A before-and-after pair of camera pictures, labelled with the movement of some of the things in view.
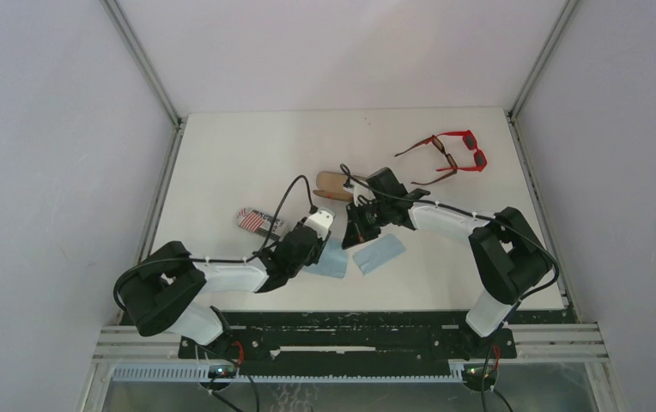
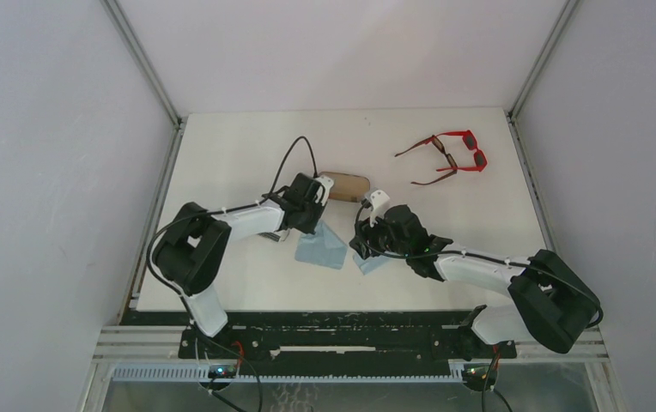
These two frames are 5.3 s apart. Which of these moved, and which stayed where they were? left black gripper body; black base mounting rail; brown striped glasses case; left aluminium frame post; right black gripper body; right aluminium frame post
Moved: right black gripper body; left black gripper body
Stayed: right aluminium frame post; brown striped glasses case; black base mounting rail; left aluminium frame post
